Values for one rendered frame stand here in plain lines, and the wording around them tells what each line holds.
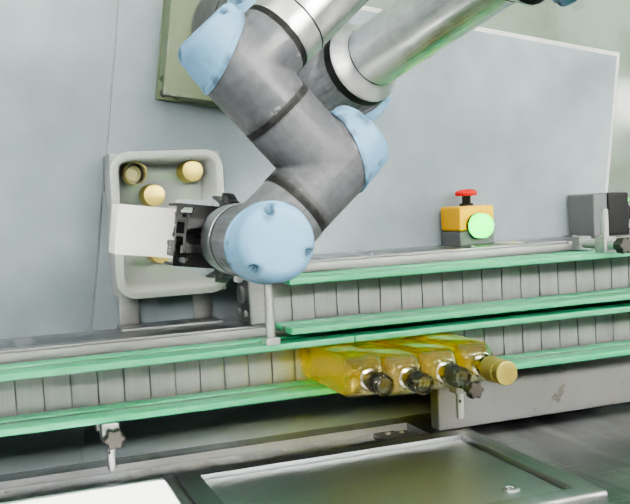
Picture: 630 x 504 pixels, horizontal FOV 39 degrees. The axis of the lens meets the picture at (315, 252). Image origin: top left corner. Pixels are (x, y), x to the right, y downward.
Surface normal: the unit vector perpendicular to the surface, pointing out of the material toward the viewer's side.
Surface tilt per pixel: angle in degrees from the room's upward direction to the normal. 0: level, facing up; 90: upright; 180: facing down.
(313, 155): 24
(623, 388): 0
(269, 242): 0
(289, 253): 0
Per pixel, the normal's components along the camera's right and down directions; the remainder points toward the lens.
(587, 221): -0.94, 0.07
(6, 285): 0.34, 0.04
